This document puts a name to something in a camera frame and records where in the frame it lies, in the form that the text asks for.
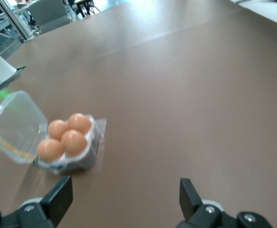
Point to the brown egg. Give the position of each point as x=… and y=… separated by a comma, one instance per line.
x=73, y=142
x=50, y=148
x=79, y=122
x=57, y=128

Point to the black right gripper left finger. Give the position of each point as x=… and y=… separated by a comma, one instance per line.
x=55, y=202

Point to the grey office chair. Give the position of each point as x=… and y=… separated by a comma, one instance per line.
x=48, y=14

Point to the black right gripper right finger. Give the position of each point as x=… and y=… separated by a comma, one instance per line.
x=190, y=202

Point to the clear plastic egg box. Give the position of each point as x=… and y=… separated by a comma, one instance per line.
x=15, y=118

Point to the aluminium frame post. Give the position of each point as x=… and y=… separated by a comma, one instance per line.
x=12, y=21

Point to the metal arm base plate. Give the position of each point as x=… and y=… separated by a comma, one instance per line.
x=19, y=70

